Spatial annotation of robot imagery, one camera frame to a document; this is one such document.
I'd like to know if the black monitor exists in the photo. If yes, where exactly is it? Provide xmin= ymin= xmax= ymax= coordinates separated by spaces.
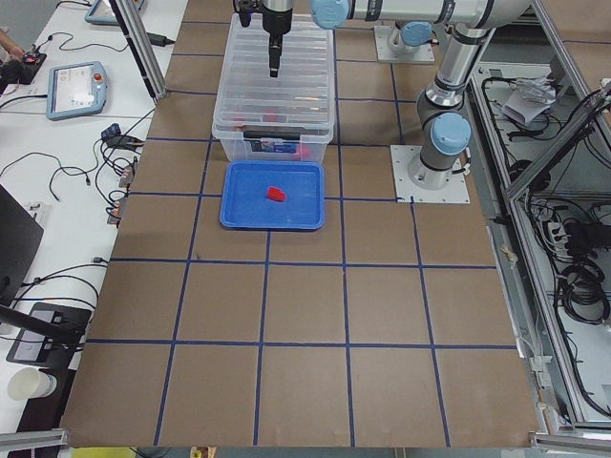
xmin=0 ymin=186 xmax=44 ymax=305

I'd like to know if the white power strip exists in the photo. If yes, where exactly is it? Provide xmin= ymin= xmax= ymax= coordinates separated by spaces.
xmin=542 ymin=219 xmax=570 ymax=259

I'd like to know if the clear plastic storage box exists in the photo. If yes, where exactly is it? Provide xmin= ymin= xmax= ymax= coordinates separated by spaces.
xmin=211 ymin=12 xmax=335 ymax=162

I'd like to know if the blue plastic tray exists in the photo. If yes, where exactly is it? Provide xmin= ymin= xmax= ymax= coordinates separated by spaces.
xmin=220 ymin=160 xmax=326 ymax=231

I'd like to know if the black power adapter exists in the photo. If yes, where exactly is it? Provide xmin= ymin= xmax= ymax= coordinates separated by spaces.
xmin=147 ymin=32 xmax=175 ymax=47

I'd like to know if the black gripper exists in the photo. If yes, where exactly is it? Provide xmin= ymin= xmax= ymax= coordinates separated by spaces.
xmin=233 ymin=0 xmax=292 ymax=77

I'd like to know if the aluminium frame post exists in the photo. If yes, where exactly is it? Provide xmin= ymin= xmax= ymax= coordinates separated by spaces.
xmin=110 ymin=0 xmax=167 ymax=100

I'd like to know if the white paper cup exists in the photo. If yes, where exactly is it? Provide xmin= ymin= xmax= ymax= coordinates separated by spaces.
xmin=7 ymin=367 xmax=57 ymax=401

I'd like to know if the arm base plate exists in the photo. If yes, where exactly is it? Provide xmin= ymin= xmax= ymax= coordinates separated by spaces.
xmin=373 ymin=21 xmax=434 ymax=65
xmin=390 ymin=145 xmax=470 ymax=204

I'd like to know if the black box latch handle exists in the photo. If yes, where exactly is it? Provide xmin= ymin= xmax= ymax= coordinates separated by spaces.
xmin=242 ymin=129 xmax=301 ymax=142

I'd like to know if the black cable bundle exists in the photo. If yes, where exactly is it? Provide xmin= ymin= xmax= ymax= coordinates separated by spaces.
xmin=553 ymin=260 xmax=610 ymax=328

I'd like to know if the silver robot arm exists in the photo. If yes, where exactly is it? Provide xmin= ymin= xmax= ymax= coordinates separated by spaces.
xmin=309 ymin=0 xmax=529 ymax=191

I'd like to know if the clear plastic box lid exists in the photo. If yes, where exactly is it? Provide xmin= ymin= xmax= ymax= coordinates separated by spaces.
xmin=212 ymin=12 xmax=335 ymax=137

